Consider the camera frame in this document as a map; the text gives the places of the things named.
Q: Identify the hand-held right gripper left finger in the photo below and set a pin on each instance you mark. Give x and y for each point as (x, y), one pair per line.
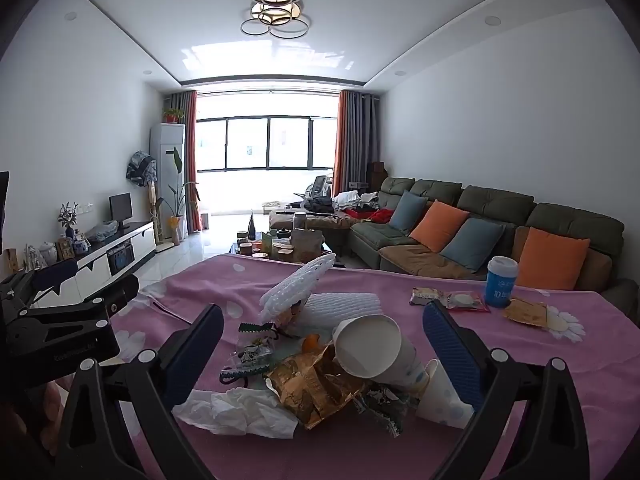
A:
(195, 355)

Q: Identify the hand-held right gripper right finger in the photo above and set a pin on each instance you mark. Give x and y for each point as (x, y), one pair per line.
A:
(450, 355)

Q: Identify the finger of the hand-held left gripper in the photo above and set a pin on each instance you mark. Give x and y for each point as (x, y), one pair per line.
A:
(120, 297)
(52, 275)

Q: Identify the blue dotted paper cup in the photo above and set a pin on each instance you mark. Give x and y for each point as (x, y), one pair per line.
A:
(440, 405)
(367, 345)

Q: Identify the white foam fruit net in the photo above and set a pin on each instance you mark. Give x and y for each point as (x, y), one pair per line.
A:
(300, 285)
(345, 305)

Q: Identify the gold foil wrapper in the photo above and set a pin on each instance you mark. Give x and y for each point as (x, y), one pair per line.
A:
(310, 385)

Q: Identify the white ceramic lidded jar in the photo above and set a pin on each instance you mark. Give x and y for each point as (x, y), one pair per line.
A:
(48, 254)

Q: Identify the glass ship model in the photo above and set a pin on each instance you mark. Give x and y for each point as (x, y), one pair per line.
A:
(34, 259)

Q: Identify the blue white ceramic jar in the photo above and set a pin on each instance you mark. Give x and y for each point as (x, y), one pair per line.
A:
(81, 246)

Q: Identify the brown printed box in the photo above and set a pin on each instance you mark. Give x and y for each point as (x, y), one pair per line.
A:
(12, 260)

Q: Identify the clear wrapper green zigzag edge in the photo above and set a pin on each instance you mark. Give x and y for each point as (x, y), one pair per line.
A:
(250, 355)

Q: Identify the red edged round cake packet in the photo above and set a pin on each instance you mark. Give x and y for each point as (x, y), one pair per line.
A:
(467, 301)

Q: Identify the small plant blue vase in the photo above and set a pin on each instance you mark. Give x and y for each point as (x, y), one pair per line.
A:
(68, 220)

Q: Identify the white black TV cabinet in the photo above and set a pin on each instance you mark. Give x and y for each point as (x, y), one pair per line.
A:
(140, 240)

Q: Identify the clear packet brown cake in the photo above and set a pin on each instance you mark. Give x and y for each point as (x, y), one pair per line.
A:
(427, 296)

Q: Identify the crumpled grey plastic bag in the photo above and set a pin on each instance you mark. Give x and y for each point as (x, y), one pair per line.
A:
(102, 232)

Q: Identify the white crumpled tissue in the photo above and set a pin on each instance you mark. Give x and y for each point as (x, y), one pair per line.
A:
(235, 410)

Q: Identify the black white patterned wrapper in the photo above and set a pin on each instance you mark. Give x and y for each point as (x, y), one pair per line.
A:
(385, 405)

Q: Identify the brown gold snack packet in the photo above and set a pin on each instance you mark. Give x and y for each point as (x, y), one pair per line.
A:
(525, 314)

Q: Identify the blue white lidded cup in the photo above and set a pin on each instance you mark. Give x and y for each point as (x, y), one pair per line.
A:
(500, 285)

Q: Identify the black monitor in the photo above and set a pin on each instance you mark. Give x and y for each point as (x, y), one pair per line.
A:
(121, 207)

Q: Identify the tall plant yellow pot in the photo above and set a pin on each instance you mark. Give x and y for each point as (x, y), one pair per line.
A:
(176, 220)

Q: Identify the blue cushion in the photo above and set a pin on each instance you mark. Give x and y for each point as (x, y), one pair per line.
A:
(472, 245)
(407, 212)

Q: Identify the orange fruit peel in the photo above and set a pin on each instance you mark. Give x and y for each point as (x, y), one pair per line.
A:
(310, 344)

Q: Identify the cluster of dark lidded jars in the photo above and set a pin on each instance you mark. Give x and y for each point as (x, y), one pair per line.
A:
(245, 249)

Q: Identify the orange cushion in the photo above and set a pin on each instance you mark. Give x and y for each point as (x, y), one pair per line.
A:
(552, 260)
(440, 227)

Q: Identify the green box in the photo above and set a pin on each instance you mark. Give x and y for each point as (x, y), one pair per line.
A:
(266, 245)

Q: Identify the cloth covered standing fan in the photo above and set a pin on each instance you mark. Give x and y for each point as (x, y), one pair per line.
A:
(140, 165)

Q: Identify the dark bottle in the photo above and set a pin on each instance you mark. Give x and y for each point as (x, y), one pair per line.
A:
(251, 227)

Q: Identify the pink flowered blanket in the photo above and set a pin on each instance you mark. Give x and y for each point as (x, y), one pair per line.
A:
(350, 457)

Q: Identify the white standing air conditioner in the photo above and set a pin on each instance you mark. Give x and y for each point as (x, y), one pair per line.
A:
(165, 160)

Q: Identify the glass coffee table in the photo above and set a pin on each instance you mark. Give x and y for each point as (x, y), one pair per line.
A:
(334, 255)

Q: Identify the grey orange curtain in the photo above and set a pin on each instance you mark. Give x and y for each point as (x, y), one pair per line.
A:
(187, 160)
(352, 140)

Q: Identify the red cloth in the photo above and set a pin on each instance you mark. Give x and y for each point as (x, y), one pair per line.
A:
(380, 216)

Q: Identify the green brown sectional sofa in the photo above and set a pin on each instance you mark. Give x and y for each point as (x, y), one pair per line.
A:
(440, 190)

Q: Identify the glass jar white lid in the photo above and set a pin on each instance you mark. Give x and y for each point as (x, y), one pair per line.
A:
(299, 221)

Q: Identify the white clothes pile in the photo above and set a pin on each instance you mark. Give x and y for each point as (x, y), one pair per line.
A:
(355, 200)

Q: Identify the small green potted plant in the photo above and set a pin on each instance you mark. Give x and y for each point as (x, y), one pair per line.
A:
(172, 115)

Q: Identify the brown cardboard boxes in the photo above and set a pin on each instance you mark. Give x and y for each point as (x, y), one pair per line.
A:
(376, 175)

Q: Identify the black bag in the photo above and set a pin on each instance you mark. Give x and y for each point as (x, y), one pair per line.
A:
(320, 204)

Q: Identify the white exercise machine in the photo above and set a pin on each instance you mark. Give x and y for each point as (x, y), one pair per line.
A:
(317, 185)

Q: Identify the large dark framed window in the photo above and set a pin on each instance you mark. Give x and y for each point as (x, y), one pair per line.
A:
(270, 145)

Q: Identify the wooden picture frame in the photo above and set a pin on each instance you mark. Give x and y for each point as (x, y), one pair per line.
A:
(65, 250)

